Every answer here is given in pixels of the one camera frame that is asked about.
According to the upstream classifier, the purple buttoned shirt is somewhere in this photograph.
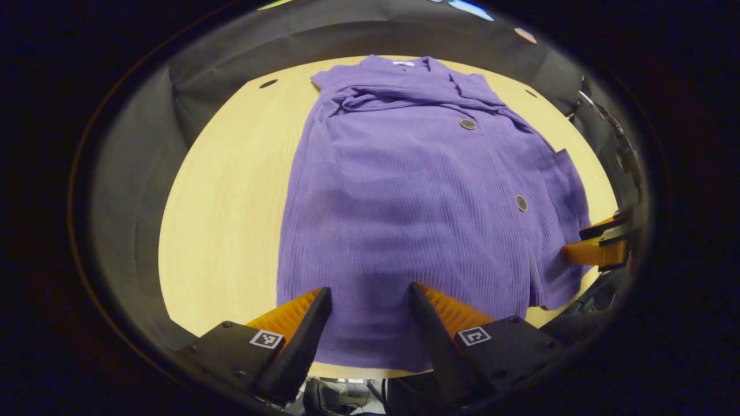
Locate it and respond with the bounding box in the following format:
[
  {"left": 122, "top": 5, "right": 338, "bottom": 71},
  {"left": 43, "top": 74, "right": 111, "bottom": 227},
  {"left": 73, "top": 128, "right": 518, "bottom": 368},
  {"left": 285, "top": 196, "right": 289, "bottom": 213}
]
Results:
[{"left": 276, "top": 55, "right": 593, "bottom": 373}]

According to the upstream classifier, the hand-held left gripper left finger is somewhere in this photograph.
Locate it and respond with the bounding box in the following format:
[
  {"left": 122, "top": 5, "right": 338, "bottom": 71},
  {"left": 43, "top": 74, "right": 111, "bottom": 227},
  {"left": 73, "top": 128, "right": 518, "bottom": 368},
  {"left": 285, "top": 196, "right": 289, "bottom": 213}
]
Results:
[{"left": 176, "top": 287, "right": 333, "bottom": 405}]

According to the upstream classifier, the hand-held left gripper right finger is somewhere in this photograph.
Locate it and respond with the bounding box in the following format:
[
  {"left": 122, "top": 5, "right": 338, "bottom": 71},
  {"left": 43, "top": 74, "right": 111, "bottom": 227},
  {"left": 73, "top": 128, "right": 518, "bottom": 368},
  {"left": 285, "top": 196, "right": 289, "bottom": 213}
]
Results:
[{"left": 409, "top": 282, "right": 564, "bottom": 405}]

